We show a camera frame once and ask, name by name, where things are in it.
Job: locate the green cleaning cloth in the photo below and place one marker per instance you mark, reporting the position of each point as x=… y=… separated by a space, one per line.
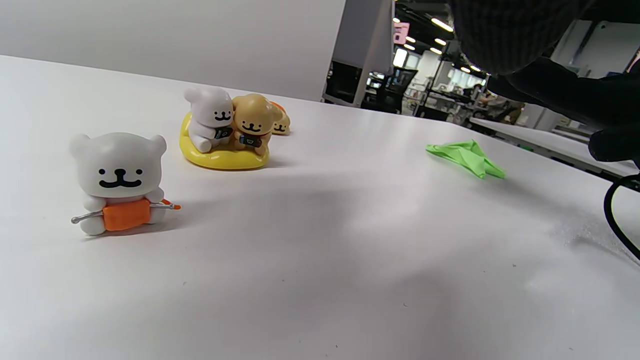
x=467 y=156

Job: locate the grey partition panel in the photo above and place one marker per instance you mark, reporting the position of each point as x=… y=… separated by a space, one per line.
x=365 y=45

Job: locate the person's left hand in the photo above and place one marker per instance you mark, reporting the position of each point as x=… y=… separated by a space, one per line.
x=510 y=35

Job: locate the white backdrop panel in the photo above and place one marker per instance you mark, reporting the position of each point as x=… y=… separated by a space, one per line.
x=175 y=40

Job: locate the orange-shelled tan dog ornament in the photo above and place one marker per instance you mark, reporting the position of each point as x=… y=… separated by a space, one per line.
x=281 y=124

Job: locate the row of ceiling spot lights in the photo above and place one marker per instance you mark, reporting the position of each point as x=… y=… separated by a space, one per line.
x=442 y=25

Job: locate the yellow boat animals ornament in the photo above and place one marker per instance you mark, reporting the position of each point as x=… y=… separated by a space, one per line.
x=225 y=150

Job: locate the pink hanging sign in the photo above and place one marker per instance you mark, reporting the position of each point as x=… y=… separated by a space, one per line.
x=401 y=32

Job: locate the small white cat ornament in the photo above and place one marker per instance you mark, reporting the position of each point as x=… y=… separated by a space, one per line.
x=117 y=170

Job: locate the long white table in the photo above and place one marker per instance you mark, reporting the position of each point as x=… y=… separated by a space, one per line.
x=545 y=142

